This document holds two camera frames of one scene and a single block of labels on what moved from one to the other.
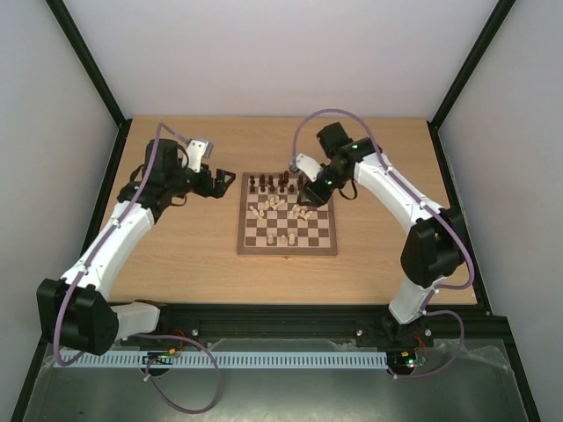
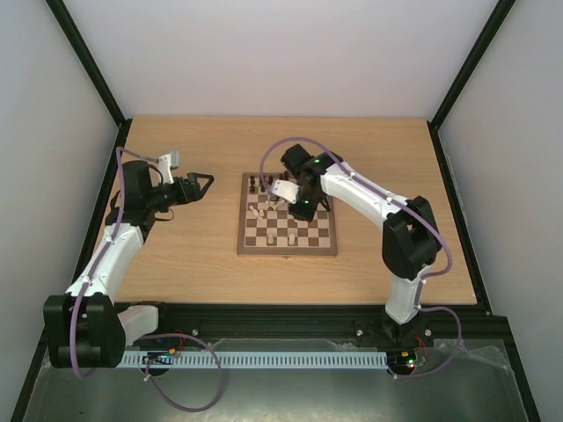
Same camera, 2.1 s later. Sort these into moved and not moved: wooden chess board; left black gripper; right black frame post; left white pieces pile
Moved: left black gripper
Not moved: wooden chess board; left white pieces pile; right black frame post
